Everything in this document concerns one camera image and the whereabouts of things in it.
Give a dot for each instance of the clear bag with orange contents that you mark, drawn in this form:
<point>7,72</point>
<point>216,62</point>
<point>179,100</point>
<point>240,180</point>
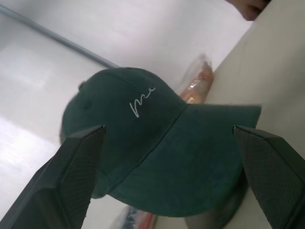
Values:
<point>197,86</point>

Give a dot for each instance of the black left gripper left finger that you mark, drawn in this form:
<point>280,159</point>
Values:
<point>59,181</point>

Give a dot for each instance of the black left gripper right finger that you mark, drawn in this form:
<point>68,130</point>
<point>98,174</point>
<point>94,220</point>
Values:
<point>274,171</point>

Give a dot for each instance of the person's bare hand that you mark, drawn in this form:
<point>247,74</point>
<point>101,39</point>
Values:
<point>252,9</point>

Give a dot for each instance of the dark green baseball cap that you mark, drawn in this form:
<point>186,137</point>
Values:
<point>152,148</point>

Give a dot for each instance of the grey metal rail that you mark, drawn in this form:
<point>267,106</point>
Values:
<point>59,40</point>

